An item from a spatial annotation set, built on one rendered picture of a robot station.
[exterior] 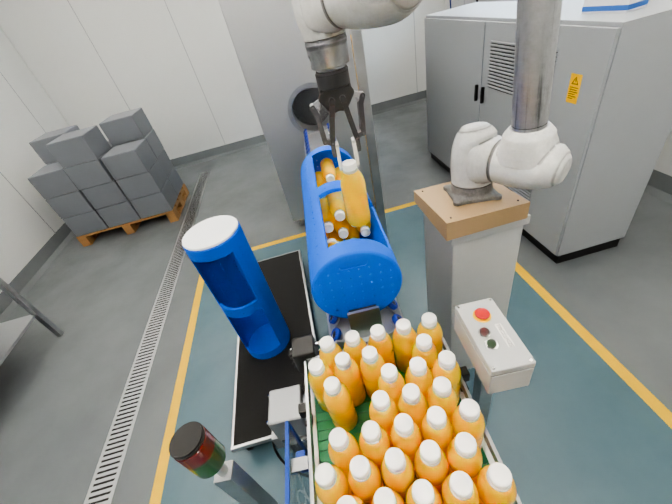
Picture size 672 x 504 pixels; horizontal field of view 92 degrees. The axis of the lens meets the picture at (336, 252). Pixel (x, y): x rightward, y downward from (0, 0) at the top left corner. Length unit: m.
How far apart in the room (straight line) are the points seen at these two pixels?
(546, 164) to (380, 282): 0.62
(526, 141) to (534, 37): 0.27
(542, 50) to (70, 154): 4.22
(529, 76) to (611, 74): 1.09
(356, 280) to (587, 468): 1.41
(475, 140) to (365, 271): 0.63
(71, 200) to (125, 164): 0.79
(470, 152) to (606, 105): 1.09
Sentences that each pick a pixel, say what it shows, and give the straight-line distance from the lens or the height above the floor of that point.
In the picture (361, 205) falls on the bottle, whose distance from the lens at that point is 0.92.
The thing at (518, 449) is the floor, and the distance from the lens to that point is 1.97.
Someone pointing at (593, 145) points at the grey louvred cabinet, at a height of 0.88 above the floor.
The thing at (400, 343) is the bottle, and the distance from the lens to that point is 0.93.
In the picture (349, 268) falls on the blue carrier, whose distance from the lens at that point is 0.96.
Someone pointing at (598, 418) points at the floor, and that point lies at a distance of 2.15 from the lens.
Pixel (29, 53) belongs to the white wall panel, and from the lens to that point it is 6.66.
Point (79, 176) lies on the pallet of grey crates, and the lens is 4.60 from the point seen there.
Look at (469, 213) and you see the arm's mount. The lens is 1.32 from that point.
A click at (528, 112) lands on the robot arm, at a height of 1.42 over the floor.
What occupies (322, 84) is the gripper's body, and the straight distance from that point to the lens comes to 0.81.
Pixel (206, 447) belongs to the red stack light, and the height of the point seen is 1.24.
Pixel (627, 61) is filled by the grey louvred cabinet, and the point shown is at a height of 1.27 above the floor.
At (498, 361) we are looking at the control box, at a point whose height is 1.10.
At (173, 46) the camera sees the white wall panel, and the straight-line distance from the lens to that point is 6.01.
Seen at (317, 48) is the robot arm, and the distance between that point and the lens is 0.78.
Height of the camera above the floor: 1.81
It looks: 38 degrees down
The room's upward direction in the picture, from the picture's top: 15 degrees counter-clockwise
